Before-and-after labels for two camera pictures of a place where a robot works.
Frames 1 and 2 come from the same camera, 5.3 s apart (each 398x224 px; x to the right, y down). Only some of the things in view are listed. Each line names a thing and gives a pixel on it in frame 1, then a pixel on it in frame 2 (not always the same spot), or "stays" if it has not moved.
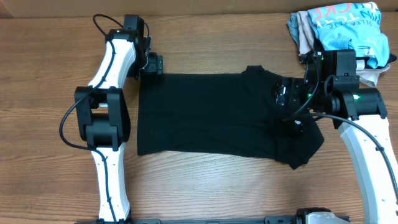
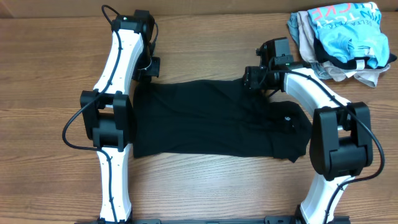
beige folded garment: [306, 38] stays
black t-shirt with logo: [232, 115] stays
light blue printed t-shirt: [352, 26] stays
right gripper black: [282, 92] to [249, 78]
